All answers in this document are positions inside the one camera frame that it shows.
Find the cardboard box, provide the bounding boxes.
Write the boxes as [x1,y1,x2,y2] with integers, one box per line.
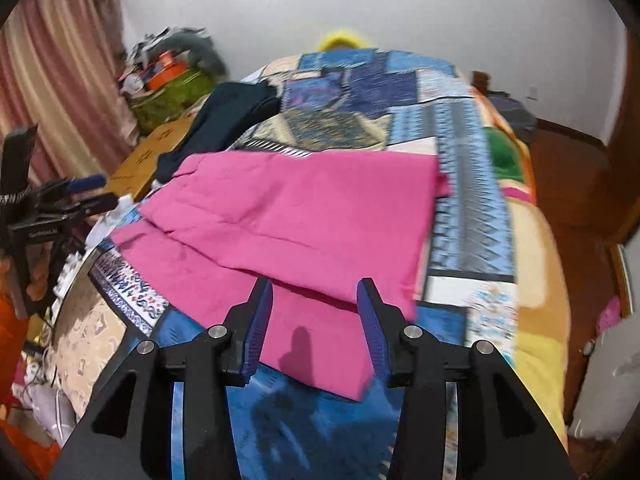
[102,117,198,200]

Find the orange box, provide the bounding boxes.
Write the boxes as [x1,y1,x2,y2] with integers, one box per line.
[145,57,193,92]

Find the grey plush toy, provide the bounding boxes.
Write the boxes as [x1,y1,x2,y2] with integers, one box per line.
[162,27,226,73]

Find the yellow orange fleece blanket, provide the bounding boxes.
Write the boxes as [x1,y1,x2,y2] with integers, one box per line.
[470,85,572,453]

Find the grey bag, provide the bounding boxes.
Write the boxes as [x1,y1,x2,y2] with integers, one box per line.
[492,91,538,133]

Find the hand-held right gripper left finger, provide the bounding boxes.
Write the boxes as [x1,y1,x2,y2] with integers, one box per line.
[51,276,274,480]

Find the blue patchwork bedspread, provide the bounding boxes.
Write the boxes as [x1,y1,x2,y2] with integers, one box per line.
[87,49,521,480]

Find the white pillow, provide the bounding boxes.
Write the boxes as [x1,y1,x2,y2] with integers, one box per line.
[567,312,633,443]

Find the green bag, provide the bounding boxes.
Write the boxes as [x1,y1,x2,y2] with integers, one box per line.
[131,70,217,136]

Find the pink curtain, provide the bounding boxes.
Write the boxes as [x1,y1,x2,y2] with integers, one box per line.
[0,0,133,183]

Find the pink pants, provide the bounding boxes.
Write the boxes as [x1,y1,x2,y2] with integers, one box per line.
[109,152,453,403]

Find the dark navy garment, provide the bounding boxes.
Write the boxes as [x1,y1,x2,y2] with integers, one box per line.
[156,81,282,186]

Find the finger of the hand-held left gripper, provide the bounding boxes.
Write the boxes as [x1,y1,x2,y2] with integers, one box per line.
[60,193,120,226]
[60,174,108,196]

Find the yellow plush toy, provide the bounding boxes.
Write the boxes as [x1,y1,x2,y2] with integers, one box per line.
[317,29,375,53]

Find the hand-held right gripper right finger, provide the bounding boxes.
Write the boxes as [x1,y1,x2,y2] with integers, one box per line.
[356,277,572,480]

